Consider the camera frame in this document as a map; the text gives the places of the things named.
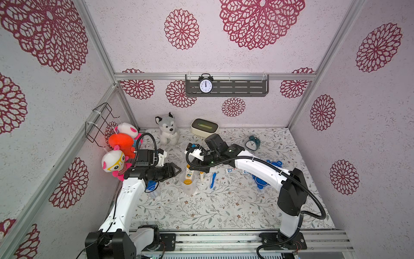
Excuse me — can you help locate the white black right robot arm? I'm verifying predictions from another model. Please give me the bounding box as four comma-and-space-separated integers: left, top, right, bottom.
184, 134, 308, 249

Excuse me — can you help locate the black wire wall basket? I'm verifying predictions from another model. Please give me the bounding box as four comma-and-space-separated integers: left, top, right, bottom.
84, 102, 120, 148

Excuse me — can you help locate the grey husky plush toy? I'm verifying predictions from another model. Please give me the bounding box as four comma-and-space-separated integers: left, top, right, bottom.
155, 112, 180, 145

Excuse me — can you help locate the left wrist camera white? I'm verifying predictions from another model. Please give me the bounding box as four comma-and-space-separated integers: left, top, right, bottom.
156, 148, 168, 167

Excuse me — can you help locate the clear plastic cup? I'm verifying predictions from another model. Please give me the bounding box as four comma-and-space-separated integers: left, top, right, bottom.
180, 173, 197, 195

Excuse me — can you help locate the white plush with glasses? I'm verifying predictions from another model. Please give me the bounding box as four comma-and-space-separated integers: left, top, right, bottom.
101, 145, 132, 182

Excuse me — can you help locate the grey metal wall shelf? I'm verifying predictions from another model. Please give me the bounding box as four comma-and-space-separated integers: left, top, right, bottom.
184, 74, 269, 97

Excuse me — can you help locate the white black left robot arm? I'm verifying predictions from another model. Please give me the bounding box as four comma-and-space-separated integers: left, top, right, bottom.
85, 149, 181, 259

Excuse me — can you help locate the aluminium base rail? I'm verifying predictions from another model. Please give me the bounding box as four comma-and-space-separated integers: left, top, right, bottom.
82, 229, 355, 256

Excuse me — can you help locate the white pink plush upper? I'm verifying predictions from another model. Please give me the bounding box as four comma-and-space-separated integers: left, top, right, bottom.
115, 123, 141, 140

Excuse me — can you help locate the black wall alarm clock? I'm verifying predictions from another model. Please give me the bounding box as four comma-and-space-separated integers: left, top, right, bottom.
198, 73, 214, 94

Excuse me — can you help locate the orange red plush toy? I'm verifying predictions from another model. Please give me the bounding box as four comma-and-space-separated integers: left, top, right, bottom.
108, 133, 136, 159

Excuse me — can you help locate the green teal alarm clock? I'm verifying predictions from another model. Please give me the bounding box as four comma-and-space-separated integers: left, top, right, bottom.
245, 136, 261, 151

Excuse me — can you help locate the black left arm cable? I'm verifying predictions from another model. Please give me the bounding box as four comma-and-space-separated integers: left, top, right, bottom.
75, 132, 159, 259

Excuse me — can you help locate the cream tissue box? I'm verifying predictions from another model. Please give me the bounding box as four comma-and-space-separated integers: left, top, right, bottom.
190, 118, 219, 138

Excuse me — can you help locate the clear plastic kit container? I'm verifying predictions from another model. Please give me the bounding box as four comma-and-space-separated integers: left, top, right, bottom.
148, 182, 161, 199

